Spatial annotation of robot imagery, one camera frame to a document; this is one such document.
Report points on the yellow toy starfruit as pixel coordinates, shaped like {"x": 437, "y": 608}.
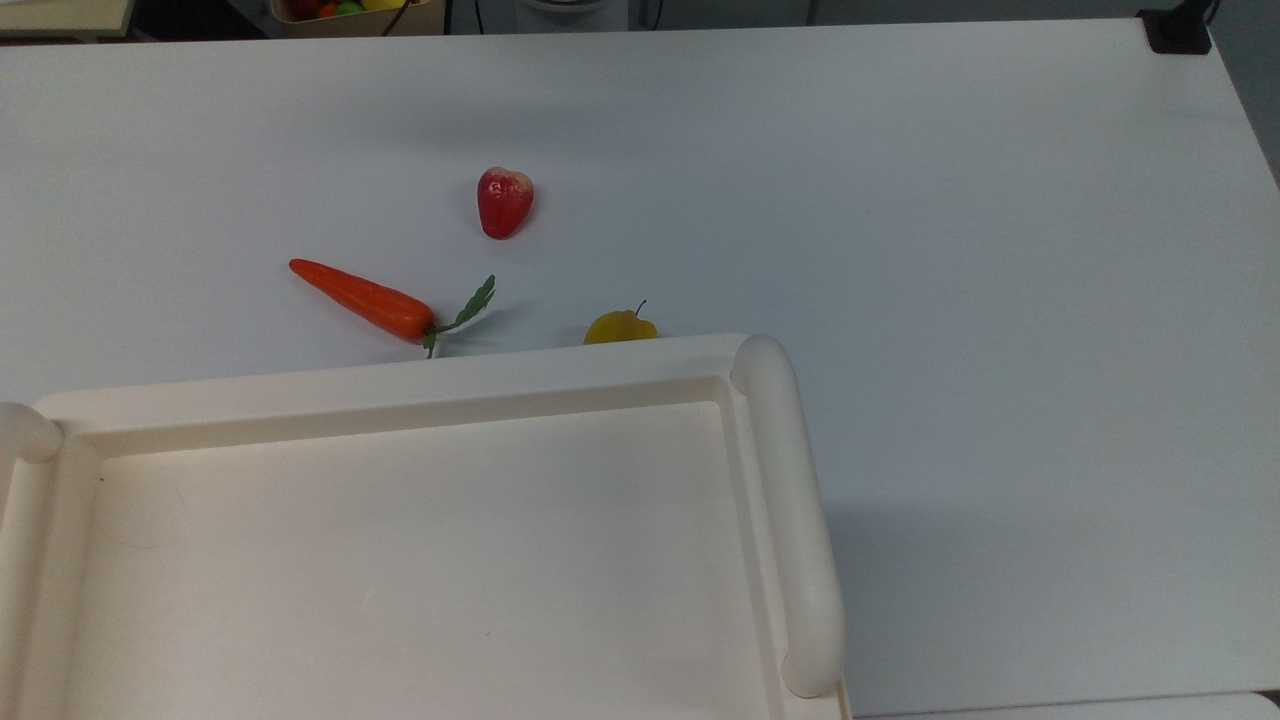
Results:
{"x": 618, "y": 328}

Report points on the wooden box of toy fruit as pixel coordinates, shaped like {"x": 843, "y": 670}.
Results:
{"x": 300, "y": 28}

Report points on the red toy wax apple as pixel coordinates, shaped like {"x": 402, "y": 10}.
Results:
{"x": 503, "y": 203}

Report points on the beige side shelf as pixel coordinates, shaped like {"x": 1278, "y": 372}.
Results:
{"x": 60, "y": 15}

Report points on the cream white tray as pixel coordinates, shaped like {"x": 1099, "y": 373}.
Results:
{"x": 400, "y": 550}

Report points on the black table clamp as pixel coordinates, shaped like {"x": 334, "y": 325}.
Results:
{"x": 1175, "y": 32}

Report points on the orange toy carrot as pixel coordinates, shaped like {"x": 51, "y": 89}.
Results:
{"x": 370, "y": 300}

